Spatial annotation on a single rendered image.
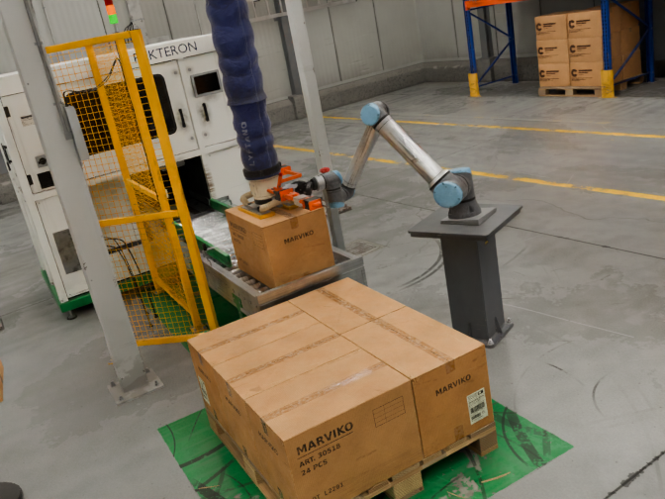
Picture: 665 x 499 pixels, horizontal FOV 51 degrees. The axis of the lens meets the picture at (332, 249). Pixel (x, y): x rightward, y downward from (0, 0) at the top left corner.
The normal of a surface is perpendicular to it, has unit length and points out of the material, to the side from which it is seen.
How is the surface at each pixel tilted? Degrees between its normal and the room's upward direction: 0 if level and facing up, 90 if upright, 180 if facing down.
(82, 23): 90
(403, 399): 90
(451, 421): 90
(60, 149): 90
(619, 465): 0
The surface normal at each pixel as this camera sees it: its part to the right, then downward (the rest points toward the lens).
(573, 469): -0.18, -0.93
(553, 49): -0.81, 0.32
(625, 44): 0.51, 0.20
